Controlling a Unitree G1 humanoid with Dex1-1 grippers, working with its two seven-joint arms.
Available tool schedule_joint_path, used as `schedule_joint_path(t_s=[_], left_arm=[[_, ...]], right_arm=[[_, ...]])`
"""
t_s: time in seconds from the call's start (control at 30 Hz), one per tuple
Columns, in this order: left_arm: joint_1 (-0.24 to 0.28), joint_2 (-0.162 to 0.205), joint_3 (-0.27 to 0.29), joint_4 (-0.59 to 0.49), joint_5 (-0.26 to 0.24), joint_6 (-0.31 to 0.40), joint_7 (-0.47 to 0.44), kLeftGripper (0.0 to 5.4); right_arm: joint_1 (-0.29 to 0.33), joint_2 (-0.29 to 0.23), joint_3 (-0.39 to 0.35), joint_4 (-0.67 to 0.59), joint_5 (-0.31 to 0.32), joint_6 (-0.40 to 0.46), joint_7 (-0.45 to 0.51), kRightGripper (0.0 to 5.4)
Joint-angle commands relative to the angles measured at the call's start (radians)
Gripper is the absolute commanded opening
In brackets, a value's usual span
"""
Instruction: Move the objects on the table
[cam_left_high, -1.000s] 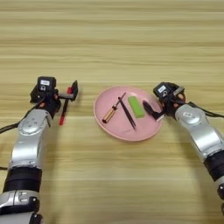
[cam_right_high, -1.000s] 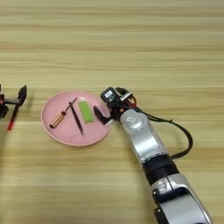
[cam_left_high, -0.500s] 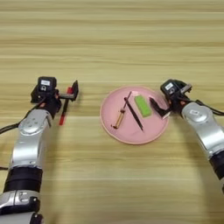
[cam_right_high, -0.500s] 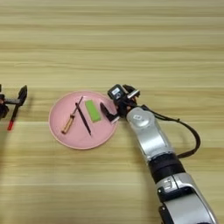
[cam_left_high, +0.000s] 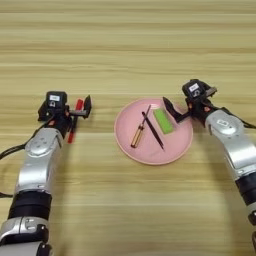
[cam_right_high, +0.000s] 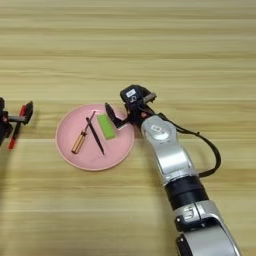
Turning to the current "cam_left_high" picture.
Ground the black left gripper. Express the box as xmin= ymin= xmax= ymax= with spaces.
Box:
xmin=37 ymin=94 xmax=92 ymax=136

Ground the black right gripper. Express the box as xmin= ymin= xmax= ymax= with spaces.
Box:
xmin=162 ymin=86 xmax=221 ymax=126

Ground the red marker pen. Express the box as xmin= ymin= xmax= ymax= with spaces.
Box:
xmin=67 ymin=98 xmax=85 ymax=145

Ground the black pen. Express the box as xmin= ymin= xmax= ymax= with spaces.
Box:
xmin=141 ymin=111 xmax=165 ymax=151

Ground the pink round plate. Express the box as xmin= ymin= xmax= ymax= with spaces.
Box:
xmin=113 ymin=97 xmax=194 ymax=166

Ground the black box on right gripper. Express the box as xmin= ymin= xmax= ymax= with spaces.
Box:
xmin=181 ymin=78 xmax=211 ymax=100

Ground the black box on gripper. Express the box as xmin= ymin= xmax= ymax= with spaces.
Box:
xmin=45 ymin=90 xmax=68 ymax=110
xmin=181 ymin=78 xmax=211 ymax=100

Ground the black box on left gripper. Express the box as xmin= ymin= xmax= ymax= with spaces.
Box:
xmin=45 ymin=90 xmax=68 ymax=110

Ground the green rectangular eraser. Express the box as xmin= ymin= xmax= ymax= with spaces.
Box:
xmin=152 ymin=108 xmax=175 ymax=135

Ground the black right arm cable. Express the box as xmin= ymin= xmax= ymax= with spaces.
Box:
xmin=219 ymin=106 xmax=256 ymax=130

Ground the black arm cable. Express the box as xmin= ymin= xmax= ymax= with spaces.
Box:
xmin=219 ymin=106 xmax=256 ymax=130
xmin=0 ymin=119 xmax=53 ymax=200

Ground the wooden handle screwdriver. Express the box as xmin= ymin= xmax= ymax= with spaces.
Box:
xmin=130 ymin=104 xmax=152 ymax=149

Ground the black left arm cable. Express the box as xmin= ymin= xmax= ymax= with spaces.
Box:
xmin=0 ymin=119 xmax=53 ymax=200

